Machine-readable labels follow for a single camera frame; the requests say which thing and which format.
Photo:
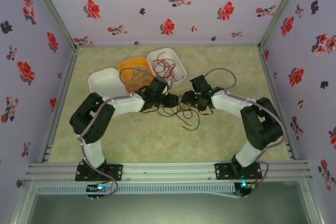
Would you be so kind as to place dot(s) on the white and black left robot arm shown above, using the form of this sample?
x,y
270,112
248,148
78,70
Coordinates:
x,y
126,104

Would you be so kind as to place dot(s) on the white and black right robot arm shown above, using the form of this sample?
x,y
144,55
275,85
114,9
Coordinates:
x,y
228,102

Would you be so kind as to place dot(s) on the small white plastic bin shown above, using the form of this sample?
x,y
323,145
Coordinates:
x,y
179,77

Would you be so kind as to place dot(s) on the orange plastic bin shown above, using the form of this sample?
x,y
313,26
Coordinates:
x,y
131,64

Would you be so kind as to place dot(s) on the large white plastic bin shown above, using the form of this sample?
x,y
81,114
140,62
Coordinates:
x,y
101,85

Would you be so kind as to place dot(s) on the aluminium side rail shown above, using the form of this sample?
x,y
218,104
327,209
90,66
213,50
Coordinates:
x,y
67,77
270,82

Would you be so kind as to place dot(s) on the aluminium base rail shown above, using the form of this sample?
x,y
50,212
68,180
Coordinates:
x,y
170,171

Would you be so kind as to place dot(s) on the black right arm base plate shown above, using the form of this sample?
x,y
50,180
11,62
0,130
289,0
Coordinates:
x,y
223,171

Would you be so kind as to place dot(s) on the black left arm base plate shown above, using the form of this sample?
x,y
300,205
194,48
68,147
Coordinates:
x,y
116,172

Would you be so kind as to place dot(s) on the aluminium corner post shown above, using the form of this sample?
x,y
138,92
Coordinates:
x,y
283,6
50,6

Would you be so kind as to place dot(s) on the aluminium lower frame bar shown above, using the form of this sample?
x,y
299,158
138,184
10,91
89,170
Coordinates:
x,y
21,208
313,203

